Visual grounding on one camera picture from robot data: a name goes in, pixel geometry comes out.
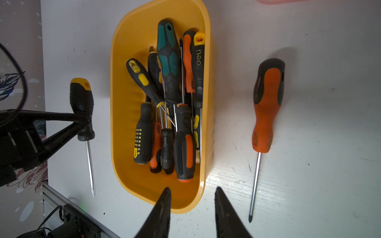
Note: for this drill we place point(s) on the orange black large screwdriver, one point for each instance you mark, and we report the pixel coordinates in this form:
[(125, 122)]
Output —
[(268, 96)]

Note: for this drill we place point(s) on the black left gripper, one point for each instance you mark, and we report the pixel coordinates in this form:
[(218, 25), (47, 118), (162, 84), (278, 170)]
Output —
[(21, 145)]

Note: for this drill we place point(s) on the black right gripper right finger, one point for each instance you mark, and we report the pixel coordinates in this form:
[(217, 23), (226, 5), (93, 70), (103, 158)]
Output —
[(228, 223)]

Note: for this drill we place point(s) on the small orange black screwdriver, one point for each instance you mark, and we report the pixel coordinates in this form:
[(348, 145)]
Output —
[(184, 145)]

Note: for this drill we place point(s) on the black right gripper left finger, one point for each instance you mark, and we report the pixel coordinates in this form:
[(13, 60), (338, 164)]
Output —
[(157, 225)]

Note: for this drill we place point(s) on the deli black yellow screwdriver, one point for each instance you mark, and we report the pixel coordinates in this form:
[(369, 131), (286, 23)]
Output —
[(197, 64)]

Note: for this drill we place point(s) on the black long screwdriver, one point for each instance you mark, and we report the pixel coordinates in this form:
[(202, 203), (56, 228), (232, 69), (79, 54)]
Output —
[(140, 76)]

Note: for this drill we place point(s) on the green black screwdriver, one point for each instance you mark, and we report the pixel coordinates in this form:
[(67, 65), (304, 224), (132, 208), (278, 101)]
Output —
[(168, 51)]

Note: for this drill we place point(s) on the yellow storage box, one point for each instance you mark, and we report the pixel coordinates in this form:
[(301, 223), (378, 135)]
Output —
[(136, 32)]

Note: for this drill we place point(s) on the pink tray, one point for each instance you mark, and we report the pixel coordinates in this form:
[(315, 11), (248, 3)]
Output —
[(277, 2)]

